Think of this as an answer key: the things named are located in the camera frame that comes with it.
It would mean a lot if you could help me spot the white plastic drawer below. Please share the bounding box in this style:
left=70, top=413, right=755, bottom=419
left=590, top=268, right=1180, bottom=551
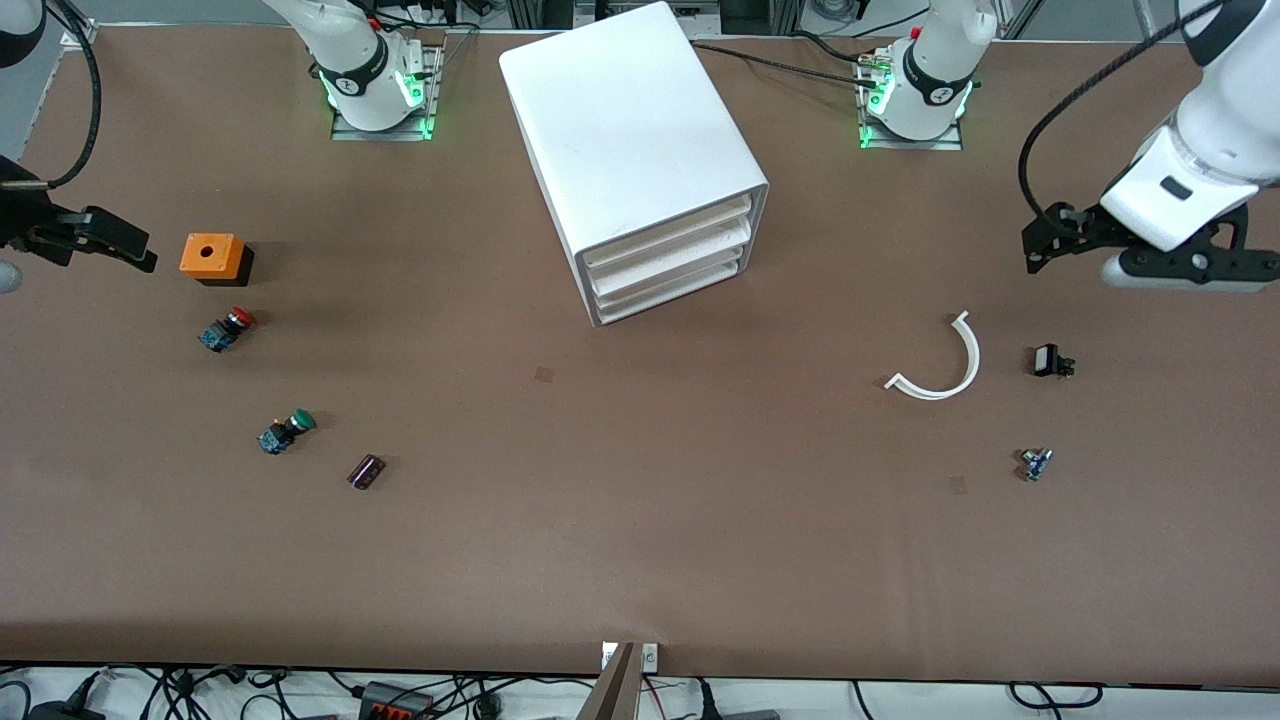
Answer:
left=583, top=192, right=756, bottom=273
left=590, top=220, right=751, bottom=299
left=597, top=248, right=746, bottom=323

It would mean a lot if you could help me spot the white drawer cabinet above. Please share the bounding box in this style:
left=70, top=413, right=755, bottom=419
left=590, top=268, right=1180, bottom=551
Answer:
left=498, top=2, right=771, bottom=329

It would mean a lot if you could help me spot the white curved plastic strip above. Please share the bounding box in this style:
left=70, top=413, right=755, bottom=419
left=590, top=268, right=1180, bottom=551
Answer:
left=884, top=310, right=982, bottom=402

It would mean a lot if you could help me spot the black power strip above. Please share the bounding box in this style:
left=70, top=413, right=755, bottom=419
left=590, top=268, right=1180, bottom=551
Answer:
left=360, top=680, right=436, bottom=720

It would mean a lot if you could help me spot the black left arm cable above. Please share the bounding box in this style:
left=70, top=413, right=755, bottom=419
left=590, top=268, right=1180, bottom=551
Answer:
left=1018, top=0, right=1226, bottom=216

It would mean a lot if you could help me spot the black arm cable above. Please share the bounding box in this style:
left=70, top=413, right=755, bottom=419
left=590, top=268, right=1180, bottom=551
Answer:
left=1018, top=0, right=1226, bottom=216
left=0, top=0, right=102, bottom=191

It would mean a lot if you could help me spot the orange button enclosure box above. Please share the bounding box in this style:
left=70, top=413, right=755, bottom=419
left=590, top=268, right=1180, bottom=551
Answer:
left=179, top=232, right=255, bottom=288

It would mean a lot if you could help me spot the red push button switch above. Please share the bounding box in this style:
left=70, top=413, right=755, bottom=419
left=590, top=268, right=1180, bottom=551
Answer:
left=198, top=307, right=256, bottom=354

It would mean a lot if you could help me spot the black left camera mount bracket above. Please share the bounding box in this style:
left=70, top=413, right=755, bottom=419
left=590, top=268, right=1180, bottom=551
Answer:
left=1120, top=205, right=1267, bottom=293

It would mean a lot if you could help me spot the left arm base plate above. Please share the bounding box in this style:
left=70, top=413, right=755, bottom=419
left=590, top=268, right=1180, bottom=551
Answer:
left=858, top=60, right=964, bottom=152

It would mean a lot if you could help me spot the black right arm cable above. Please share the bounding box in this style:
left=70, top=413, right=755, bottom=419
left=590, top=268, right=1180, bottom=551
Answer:
left=0, top=0, right=102, bottom=191

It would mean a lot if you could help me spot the green push button switch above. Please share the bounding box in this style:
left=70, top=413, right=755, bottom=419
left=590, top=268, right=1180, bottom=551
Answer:
left=257, top=408, right=317, bottom=457

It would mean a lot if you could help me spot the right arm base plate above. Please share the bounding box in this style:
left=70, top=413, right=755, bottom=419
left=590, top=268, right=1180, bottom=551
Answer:
left=330, top=45, right=443, bottom=142

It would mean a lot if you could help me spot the thin black cable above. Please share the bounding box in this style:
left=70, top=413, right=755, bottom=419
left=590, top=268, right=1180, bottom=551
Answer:
left=790, top=30, right=891, bottom=66

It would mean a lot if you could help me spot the looped black cable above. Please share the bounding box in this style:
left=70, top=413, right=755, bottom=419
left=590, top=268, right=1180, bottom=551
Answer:
left=1008, top=682, right=1104, bottom=711

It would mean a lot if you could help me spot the black plug with cable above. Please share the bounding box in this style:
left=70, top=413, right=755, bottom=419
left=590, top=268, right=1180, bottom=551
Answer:
left=695, top=680, right=781, bottom=720

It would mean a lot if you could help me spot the brown wooden post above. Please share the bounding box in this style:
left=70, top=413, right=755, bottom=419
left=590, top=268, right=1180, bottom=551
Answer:
left=575, top=641, right=646, bottom=720

